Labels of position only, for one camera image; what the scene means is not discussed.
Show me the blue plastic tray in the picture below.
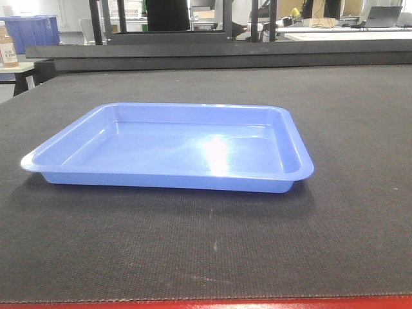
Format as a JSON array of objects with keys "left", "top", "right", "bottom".
[{"left": 21, "top": 102, "right": 314, "bottom": 193}]

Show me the black textured table mat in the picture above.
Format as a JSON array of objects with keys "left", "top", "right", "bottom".
[{"left": 1, "top": 65, "right": 411, "bottom": 303}]

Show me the blue storage crate background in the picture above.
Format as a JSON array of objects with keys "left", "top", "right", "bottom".
[{"left": 1, "top": 15, "right": 60, "bottom": 54}]

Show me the cardboard box with label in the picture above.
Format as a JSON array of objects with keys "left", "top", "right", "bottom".
[{"left": 1, "top": 25, "right": 19, "bottom": 68}]

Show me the grey laptop on desk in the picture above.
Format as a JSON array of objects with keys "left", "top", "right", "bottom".
[{"left": 350, "top": 6, "right": 402, "bottom": 28}]

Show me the black metal frame structure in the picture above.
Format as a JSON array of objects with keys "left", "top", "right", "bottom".
[{"left": 102, "top": 1, "right": 259, "bottom": 45}]

